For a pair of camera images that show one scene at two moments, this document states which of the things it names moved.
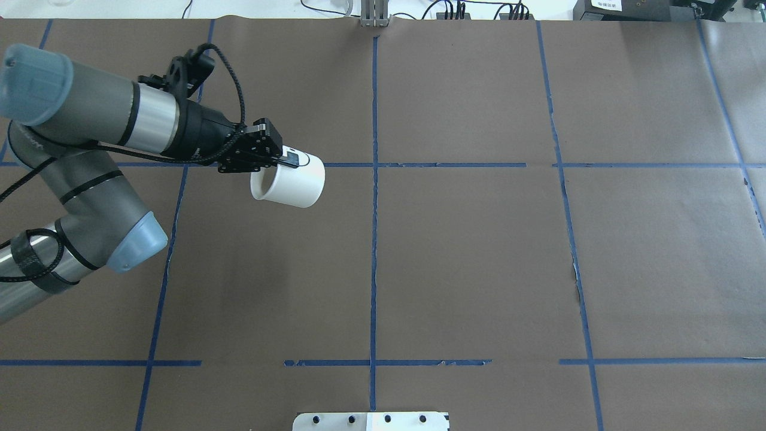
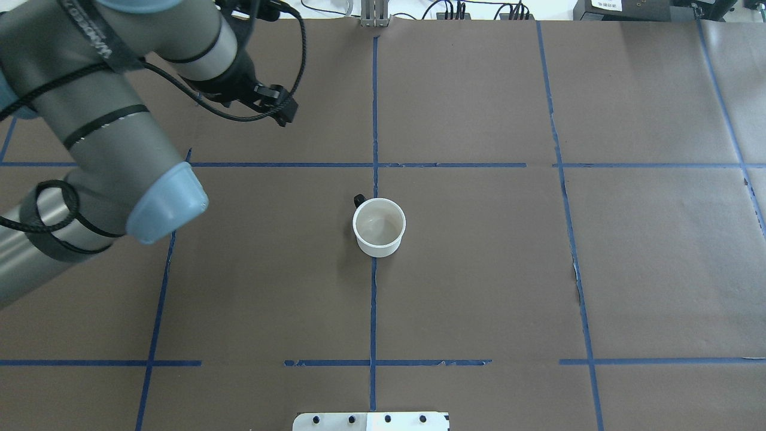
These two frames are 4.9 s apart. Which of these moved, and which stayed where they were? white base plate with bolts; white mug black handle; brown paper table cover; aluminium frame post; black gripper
Moved: black gripper; white mug black handle
Stayed: white base plate with bolts; brown paper table cover; aluminium frame post
